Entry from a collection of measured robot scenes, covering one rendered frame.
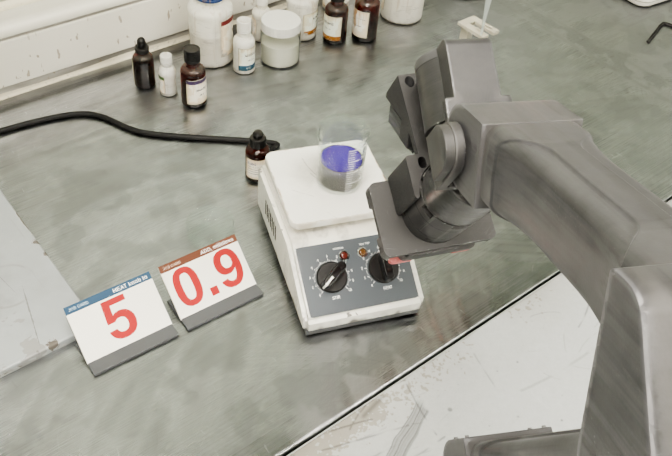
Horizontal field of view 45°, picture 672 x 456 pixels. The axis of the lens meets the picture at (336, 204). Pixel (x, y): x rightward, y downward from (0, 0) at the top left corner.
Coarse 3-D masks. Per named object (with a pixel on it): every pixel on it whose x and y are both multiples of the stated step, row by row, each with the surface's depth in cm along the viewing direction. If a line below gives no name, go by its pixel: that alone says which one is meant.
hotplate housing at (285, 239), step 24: (264, 168) 91; (264, 192) 90; (264, 216) 92; (288, 240) 83; (312, 240) 83; (336, 240) 84; (288, 264) 84; (360, 312) 82; (384, 312) 83; (408, 312) 85
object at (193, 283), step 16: (208, 256) 85; (224, 256) 86; (240, 256) 87; (176, 272) 83; (192, 272) 84; (208, 272) 85; (224, 272) 85; (240, 272) 86; (176, 288) 83; (192, 288) 84; (208, 288) 84; (224, 288) 85; (192, 304) 83
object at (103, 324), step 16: (144, 288) 81; (96, 304) 79; (112, 304) 80; (128, 304) 80; (144, 304) 81; (160, 304) 82; (80, 320) 78; (96, 320) 79; (112, 320) 80; (128, 320) 80; (144, 320) 81; (160, 320) 82; (80, 336) 78; (96, 336) 79; (112, 336) 79; (128, 336) 80; (96, 352) 78
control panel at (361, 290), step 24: (360, 240) 84; (312, 264) 82; (360, 264) 84; (408, 264) 85; (312, 288) 82; (360, 288) 83; (384, 288) 83; (408, 288) 84; (312, 312) 81; (336, 312) 81
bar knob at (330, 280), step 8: (328, 264) 82; (336, 264) 83; (344, 264) 81; (320, 272) 82; (328, 272) 82; (336, 272) 81; (344, 272) 82; (320, 280) 82; (328, 280) 80; (336, 280) 82; (344, 280) 82; (328, 288) 81; (336, 288) 82
